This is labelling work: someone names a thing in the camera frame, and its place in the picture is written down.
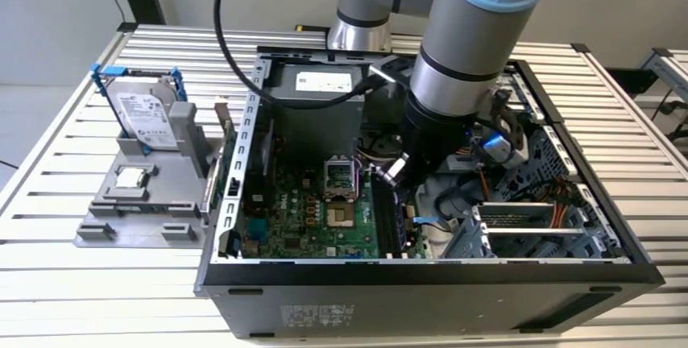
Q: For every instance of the RAM stick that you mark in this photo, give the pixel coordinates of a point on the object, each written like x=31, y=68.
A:
x=146, y=205
x=400, y=219

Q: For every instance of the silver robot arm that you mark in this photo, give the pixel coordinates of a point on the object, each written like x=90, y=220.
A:
x=472, y=42

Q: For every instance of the black RAM slot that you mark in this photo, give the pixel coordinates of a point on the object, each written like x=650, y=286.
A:
x=392, y=229
x=387, y=219
x=380, y=219

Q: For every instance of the round black fan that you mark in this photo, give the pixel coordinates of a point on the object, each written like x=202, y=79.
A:
x=384, y=146

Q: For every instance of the locking lever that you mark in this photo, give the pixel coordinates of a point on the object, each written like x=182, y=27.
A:
x=358, y=181

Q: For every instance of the grey power supply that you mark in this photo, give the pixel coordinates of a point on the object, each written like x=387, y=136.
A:
x=318, y=130

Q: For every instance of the perforated metal disk bay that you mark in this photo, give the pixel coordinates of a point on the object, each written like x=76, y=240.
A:
x=516, y=211

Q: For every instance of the CPU socket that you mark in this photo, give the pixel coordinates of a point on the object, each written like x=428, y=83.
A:
x=342, y=213

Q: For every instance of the green motherboard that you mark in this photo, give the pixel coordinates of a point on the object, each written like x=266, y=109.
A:
x=290, y=211

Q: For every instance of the green graphics card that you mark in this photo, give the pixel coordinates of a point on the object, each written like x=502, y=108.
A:
x=228, y=150

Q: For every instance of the black PC case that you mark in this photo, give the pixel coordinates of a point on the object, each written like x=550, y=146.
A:
x=376, y=303

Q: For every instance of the neighbouring metal table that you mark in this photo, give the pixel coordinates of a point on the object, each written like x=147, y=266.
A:
x=670, y=66

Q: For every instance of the grey parts rack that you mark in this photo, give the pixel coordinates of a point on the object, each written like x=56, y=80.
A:
x=167, y=179

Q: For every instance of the hard disk in blue carrier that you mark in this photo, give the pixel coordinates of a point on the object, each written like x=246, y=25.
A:
x=142, y=114

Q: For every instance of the silver CPU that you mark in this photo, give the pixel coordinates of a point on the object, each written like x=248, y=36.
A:
x=128, y=178

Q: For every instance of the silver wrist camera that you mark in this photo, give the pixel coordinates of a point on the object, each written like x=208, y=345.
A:
x=392, y=168

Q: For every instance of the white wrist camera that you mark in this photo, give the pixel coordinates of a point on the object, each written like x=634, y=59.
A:
x=506, y=150

